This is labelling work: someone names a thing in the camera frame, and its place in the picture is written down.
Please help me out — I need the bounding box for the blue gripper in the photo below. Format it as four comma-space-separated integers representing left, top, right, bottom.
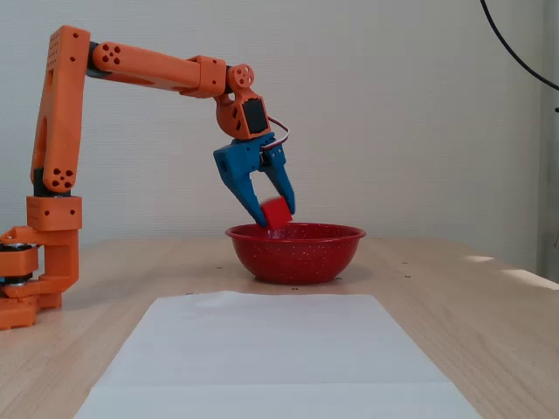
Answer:
212, 132, 297, 230

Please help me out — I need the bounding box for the red cube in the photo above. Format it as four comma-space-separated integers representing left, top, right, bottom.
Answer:
259, 196, 294, 231

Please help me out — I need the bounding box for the orange robot base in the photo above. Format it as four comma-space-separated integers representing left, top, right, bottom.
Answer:
0, 225, 81, 331

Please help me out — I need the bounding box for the red speckled bowl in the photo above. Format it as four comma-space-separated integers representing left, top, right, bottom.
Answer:
224, 222, 367, 285

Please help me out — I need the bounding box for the white paper sheet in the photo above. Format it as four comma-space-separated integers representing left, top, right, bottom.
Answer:
72, 291, 484, 419

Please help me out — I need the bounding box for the white red servo wire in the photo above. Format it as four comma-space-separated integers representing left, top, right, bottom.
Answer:
266, 115, 292, 152

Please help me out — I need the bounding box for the black hanging cable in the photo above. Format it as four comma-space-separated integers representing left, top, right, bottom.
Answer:
480, 0, 559, 92

